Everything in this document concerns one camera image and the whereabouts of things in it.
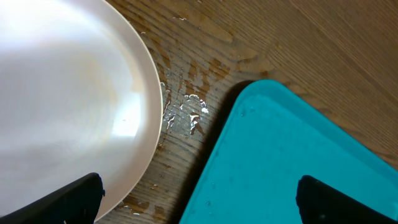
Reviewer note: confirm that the teal plastic tray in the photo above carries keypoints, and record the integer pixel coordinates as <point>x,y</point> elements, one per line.
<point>270,140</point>

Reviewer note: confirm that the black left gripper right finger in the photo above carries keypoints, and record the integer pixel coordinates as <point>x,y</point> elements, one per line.
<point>318,203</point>

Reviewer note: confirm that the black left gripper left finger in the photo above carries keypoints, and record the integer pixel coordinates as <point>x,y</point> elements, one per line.
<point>77,202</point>

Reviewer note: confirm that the white plate with sauce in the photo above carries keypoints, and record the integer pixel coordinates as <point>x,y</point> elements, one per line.
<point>79,94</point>

